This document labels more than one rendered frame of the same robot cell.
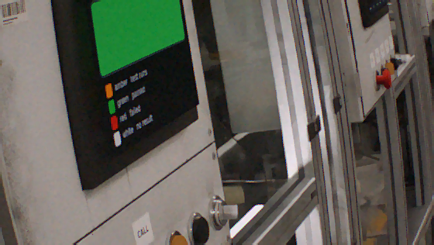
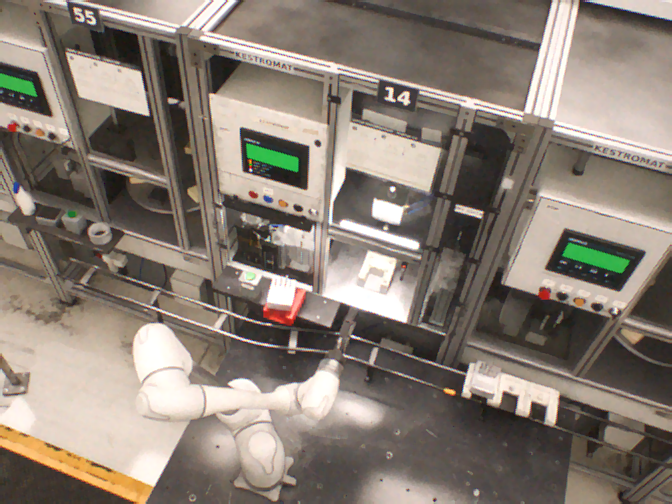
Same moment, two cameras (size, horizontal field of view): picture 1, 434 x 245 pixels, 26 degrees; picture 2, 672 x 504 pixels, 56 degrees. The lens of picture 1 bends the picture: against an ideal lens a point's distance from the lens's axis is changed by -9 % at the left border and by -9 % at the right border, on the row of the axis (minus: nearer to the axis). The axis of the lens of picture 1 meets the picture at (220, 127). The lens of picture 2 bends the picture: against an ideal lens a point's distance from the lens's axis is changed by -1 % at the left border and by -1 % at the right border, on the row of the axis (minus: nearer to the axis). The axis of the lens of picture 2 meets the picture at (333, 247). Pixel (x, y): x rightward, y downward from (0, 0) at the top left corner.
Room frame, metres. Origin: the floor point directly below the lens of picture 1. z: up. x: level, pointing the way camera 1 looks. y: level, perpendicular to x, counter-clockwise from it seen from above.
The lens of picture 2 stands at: (0.98, -1.58, 3.13)
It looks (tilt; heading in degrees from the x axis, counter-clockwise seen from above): 50 degrees down; 84
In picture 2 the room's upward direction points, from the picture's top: 5 degrees clockwise
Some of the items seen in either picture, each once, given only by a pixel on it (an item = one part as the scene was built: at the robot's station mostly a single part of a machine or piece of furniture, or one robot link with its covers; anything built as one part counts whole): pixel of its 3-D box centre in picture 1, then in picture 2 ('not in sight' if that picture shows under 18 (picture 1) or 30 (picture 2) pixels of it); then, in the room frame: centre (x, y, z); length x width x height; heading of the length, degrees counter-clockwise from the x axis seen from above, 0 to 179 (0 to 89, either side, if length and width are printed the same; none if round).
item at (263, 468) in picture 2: not in sight; (261, 453); (0.87, -0.66, 0.85); 0.18 x 0.16 x 0.22; 111
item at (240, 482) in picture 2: not in sight; (268, 472); (0.89, -0.68, 0.71); 0.22 x 0.18 x 0.06; 158
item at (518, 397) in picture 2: not in sight; (509, 396); (1.85, -0.44, 0.84); 0.36 x 0.14 x 0.10; 158
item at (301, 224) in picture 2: not in sight; (267, 212); (0.89, 0.07, 1.37); 0.36 x 0.04 x 0.04; 158
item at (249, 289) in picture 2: not in sight; (251, 283); (0.81, 0.03, 0.97); 0.08 x 0.08 x 0.12; 68
